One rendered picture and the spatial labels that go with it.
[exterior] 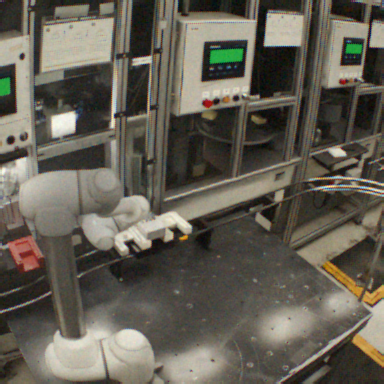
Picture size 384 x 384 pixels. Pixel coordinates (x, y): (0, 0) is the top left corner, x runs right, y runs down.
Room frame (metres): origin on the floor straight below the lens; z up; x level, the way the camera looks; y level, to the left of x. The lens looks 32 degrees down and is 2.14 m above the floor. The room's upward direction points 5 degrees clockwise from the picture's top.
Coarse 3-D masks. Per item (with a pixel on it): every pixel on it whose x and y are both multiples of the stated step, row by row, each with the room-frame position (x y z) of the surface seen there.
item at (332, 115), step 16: (336, 0) 2.62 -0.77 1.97; (336, 16) 2.63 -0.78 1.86; (352, 16) 2.75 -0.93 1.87; (368, 32) 2.89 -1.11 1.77; (368, 48) 2.91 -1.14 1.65; (368, 64) 2.93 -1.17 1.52; (368, 80) 2.95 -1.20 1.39; (320, 96) 2.60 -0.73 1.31; (336, 96) 2.71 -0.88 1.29; (368, 96) 3.34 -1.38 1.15; (320, 112) 2.61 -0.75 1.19; (336, 112) 2.73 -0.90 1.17; (320, 128) 2.63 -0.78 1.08; (336, 128) 2.75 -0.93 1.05; (320, 144) 2.65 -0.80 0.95; (336, 144) 2.77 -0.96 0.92
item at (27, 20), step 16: (32, 0) 1.51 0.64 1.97; (32, 16) 1.51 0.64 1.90; (128, 16) 1.76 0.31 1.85; (32, 32) 1.51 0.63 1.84; (128, 32) 1.76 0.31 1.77; (32, 48) 1.51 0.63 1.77; (128, 48) 1.77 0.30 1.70; (32, 64) 1.51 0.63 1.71; (32, 80) 1.51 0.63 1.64; (32, 96) 1.51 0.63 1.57; (32, 112) 1.51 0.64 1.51; (32, 128) 1.51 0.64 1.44; (32, 144) 1.51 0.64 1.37; (112, 144) 1.77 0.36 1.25; (112, 160) 1.77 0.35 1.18; (32, 176) 1.50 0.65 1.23
